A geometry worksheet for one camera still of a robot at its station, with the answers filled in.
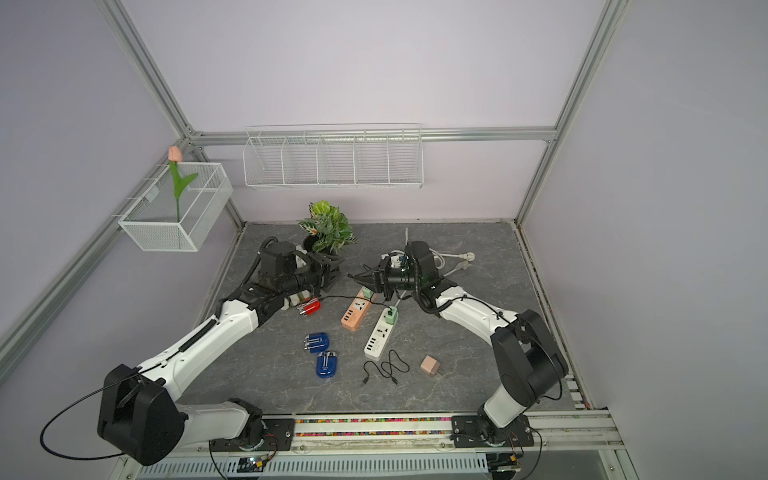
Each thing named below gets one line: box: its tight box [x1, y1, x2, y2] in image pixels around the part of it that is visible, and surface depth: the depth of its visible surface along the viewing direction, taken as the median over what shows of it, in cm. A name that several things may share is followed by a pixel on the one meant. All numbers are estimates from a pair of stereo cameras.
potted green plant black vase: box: [298, 200, 358, 256], surface depth 88 cm
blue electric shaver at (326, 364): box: [316, 351, 338, 378], surface depth 84 cm
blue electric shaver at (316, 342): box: [303, 332, 330, 354], surface depth 88 cm
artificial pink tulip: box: [168, 145, 199, 222], surface depth 85 cm
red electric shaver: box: [296, 296, 322, 317], surface depth 97 cm
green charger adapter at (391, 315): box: [385, 306, 399, 325], surface depth 88 cm
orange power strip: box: [341, 286, 379, 332], surface depth 95 cm
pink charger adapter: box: [420, 355, 441, 376], surface depth 84 cm
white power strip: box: [364, 308, 396, 359], surface depth 89 cm
